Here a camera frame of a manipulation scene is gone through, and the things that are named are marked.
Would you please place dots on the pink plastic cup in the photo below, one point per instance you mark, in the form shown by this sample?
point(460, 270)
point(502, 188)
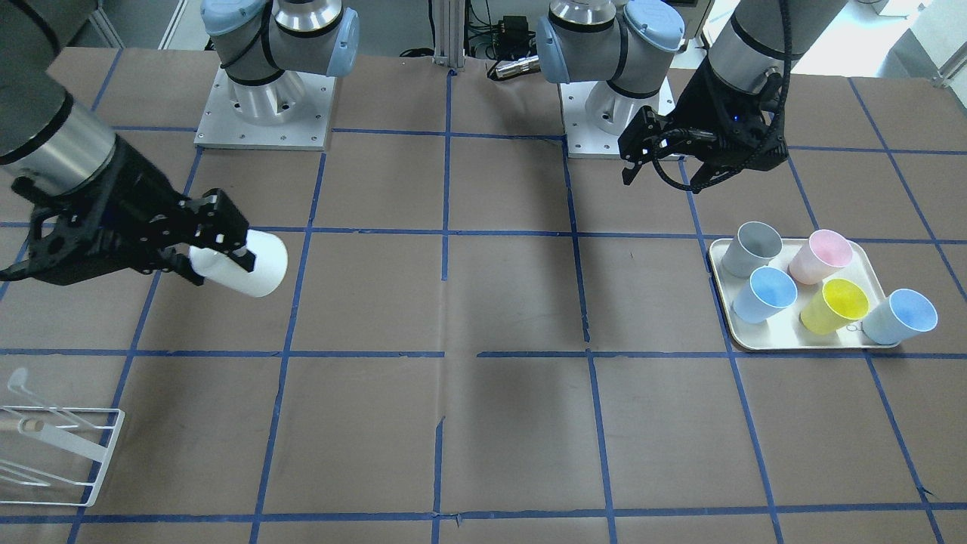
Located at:
point(824, 253)

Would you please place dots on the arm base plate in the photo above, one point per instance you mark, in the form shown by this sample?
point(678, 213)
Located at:
point(594, 116)
point(264, 113)

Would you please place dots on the light blue plastic cup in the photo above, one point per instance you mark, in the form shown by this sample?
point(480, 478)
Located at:
point(904, 314)

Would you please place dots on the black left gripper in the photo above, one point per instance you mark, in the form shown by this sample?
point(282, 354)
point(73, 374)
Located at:
point(701, 107)

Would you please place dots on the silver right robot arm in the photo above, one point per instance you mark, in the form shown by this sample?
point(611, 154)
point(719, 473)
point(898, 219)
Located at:
point(413, 150)

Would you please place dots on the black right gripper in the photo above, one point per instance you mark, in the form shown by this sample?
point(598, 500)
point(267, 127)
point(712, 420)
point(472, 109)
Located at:
point(130, 198)

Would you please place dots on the yellow plastic cup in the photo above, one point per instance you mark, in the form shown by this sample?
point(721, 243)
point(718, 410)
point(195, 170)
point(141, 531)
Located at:
point(838, 303)

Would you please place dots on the white wire cup rack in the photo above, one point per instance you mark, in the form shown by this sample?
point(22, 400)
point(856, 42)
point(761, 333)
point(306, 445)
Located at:
point(53, 455)

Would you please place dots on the aluminium frame post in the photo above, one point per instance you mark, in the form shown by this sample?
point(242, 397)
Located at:
point(448, 26)

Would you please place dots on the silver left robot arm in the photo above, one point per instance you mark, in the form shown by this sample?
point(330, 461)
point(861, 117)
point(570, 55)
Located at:
point(630, 46)

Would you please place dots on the grey plastic cup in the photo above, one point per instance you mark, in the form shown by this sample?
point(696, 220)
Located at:
point(755, 245)

